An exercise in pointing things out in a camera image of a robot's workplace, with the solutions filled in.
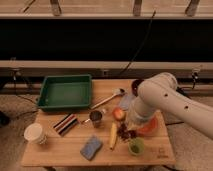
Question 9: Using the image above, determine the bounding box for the dark red grapes bunch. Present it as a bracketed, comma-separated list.
[117, 123, 137, 141]

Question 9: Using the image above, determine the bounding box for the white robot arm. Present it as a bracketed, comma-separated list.
[125, 72, 213, 140]

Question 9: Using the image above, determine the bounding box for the green plastic cup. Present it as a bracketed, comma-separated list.
[128, 137, 144, 156]

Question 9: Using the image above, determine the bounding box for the metal measuring cup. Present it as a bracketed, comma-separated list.
[83, 109, 106, 128]

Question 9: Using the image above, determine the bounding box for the white paper cup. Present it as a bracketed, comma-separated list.
[24, 123, 47, 144]

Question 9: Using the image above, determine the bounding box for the red yellow apple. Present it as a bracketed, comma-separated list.
[112, 107, 126, 121]

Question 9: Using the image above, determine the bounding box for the yellow banana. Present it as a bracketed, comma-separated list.
[109, 122, 118, 150]

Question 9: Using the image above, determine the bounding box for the orange bowl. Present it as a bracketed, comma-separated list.
[137, 117, 158, 136]

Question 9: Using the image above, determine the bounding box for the blue grey cloth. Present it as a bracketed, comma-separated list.
[118, 93, 135, 110]

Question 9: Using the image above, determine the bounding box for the dark bowl with greens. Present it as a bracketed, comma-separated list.
[131, 79, 144, 97]

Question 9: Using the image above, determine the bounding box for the blue sponge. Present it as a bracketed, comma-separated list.
[80, 136, 103, 160]

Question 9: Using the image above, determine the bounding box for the pack of markers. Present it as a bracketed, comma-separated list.
[53, 114, 78, 136]

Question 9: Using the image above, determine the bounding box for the green plastic tray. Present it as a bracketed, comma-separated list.
[37, 74, 92, 112]

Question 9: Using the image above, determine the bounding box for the wooden handled brush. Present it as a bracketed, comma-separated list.
[90, 88, 125, 109]

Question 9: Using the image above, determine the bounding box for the black cable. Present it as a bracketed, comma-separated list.
[113, 10, 157, 78]

